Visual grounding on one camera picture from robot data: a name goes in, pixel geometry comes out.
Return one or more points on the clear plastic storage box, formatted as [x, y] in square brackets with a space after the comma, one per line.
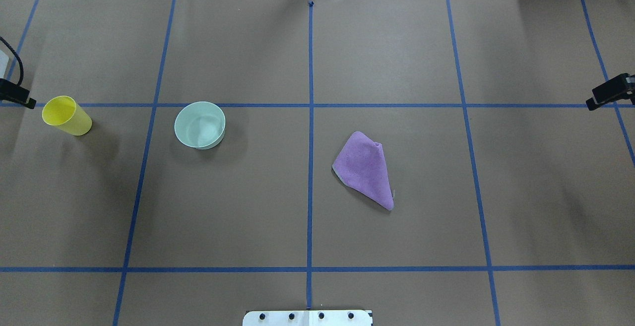
[4, 64]

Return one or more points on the yellow plastic cup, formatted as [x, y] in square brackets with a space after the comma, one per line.
[66, 114]

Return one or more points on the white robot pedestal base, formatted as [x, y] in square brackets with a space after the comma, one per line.
[309, 318]

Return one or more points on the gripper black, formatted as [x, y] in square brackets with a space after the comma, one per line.
[609, 91]
[15, 94]

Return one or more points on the mint green bowl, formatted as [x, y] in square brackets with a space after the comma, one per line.
[200, 125]

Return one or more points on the purple cloth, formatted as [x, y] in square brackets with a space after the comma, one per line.
[361, 165]

